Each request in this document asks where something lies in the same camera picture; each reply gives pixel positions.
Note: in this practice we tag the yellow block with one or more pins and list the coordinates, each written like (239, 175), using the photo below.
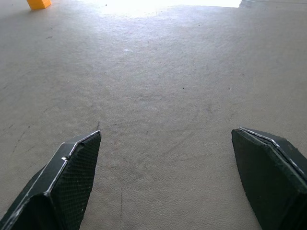
(38, 3)

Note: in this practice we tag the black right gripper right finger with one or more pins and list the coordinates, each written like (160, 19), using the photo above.
(271, 182)

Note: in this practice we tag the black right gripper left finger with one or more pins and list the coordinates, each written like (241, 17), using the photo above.
(60, 191)

